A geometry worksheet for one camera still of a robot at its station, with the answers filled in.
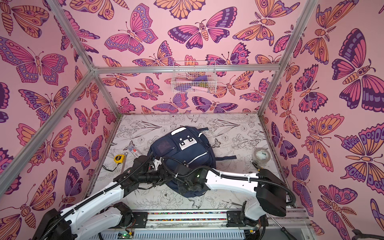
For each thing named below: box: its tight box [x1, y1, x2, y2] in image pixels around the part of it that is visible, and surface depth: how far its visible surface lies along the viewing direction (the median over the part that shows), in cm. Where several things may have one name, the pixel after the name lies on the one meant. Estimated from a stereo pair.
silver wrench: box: [121, 152, 129, 174], surface depth 97 cm
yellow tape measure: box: [114, 154, 125, 164], surface depth 96 cm
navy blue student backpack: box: [147, 126, 237, 198], surface depth 92 cm
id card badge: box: [123, 140, 143, 158], surface depth 102 cm
